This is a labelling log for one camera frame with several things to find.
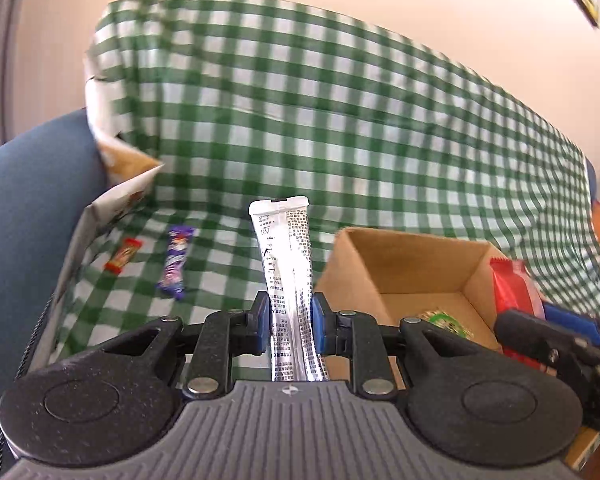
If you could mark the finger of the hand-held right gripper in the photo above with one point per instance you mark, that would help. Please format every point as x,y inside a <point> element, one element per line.
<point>530,335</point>
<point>570,319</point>

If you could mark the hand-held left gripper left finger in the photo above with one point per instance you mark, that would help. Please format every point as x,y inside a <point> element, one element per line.
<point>261,320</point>

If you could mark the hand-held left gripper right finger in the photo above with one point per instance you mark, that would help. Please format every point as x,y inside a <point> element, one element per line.
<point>319,322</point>

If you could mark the red snack packet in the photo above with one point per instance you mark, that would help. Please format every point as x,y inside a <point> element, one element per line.
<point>512,285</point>

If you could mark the silver snack packet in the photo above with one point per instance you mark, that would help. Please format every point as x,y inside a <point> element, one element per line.
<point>285,260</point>

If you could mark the cardboard box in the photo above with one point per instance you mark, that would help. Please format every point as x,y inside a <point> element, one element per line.
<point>375,270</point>

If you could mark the clear peanut bag green label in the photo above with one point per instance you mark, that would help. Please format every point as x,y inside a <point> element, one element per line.
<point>442,321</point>

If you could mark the purple snack bar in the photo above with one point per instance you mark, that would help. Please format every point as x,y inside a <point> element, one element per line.
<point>176,260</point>

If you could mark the small red candy bar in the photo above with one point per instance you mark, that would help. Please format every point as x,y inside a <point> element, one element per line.
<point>123,255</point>

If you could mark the white and yellow pillow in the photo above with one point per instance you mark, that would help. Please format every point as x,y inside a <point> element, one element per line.
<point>125,165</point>

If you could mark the green checked cloth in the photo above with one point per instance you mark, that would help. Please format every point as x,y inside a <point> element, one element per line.
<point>330,110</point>

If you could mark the blue sofa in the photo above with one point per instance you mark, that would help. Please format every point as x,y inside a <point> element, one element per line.
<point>25,210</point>

